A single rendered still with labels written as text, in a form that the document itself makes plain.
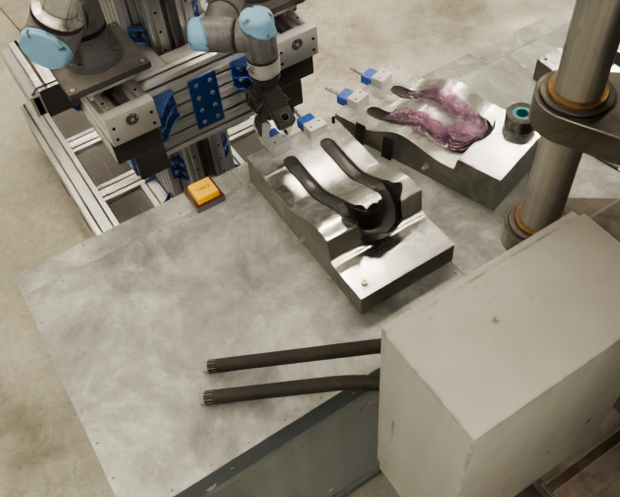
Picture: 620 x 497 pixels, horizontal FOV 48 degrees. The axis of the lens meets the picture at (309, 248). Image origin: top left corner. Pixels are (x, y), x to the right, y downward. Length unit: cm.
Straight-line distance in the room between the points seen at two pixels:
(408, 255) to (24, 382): 154
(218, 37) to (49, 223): 164
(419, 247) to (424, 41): 213
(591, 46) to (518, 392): 40
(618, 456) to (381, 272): 59
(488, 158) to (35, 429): 168
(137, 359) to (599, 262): 104
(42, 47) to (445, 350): 122
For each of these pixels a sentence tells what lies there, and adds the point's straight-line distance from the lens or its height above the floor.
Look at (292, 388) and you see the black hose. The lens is 143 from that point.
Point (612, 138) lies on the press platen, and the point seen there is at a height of 153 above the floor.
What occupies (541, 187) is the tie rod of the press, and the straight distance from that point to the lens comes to 104.
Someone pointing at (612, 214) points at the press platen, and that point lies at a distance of 117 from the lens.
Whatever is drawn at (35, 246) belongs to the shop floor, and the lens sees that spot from 301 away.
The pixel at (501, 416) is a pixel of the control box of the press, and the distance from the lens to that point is 74.
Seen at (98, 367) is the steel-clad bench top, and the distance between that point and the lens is 162.
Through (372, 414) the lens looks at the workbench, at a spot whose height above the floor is 51.
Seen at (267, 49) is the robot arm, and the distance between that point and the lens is 159.
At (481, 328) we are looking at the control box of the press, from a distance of 79.
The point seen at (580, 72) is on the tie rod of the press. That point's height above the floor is 159.
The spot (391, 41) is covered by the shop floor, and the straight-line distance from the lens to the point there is 363.
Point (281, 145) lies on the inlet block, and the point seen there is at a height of 92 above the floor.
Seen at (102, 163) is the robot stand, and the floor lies 21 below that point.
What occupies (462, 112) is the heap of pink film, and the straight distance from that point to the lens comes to 188.
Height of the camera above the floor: 214
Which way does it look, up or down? 52 degrees down
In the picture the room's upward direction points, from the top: 6 degrees counter-clockwise
